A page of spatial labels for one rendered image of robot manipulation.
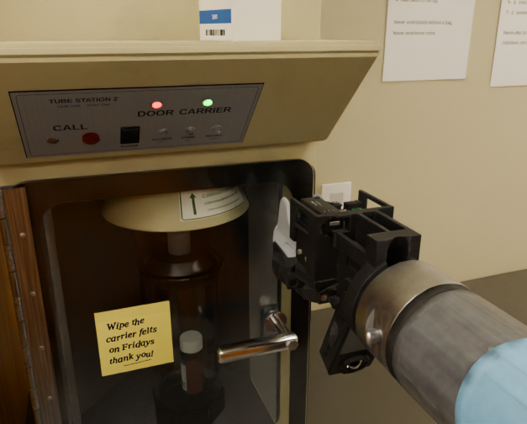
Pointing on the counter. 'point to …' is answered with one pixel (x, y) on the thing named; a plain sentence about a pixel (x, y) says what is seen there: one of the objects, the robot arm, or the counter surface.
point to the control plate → (132, 117)
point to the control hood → (197, 74)
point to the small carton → (239, 20)
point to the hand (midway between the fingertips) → (287, 235)
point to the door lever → (234, 351)
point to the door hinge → (19, 295)
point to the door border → (30, 304)
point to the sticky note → (134, 337)
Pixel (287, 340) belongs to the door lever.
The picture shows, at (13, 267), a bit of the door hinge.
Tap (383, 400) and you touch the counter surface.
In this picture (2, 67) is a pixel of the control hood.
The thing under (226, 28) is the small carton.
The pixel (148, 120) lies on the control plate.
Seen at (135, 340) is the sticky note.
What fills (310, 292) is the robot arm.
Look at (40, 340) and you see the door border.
